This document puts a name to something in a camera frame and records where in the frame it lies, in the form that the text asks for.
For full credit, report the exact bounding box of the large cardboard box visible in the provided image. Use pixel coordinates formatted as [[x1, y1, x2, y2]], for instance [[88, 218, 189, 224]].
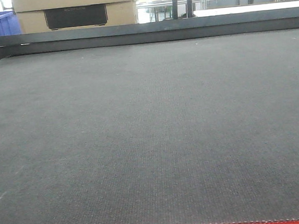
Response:
[[12, 0, 138, 34]]

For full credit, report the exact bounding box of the dark grey table mat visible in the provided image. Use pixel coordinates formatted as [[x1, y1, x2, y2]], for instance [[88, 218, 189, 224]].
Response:
[[0, 29, 299, 224]]

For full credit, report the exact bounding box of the black metal table frame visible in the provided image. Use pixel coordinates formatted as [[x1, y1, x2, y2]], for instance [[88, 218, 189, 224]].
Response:
[[0, 7, 299, 60]]

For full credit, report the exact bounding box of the blue plastic crate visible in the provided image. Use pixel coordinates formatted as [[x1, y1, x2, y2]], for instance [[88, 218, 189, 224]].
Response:
[[0, 10, 22, 37]]

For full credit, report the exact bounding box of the black vertical post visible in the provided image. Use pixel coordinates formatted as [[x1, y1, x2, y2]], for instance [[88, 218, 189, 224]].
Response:
[[172, 0, 194, 20]]

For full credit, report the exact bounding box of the white background workbench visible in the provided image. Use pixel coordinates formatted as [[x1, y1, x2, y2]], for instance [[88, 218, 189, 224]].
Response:
[[137, 0, 299, 23]]

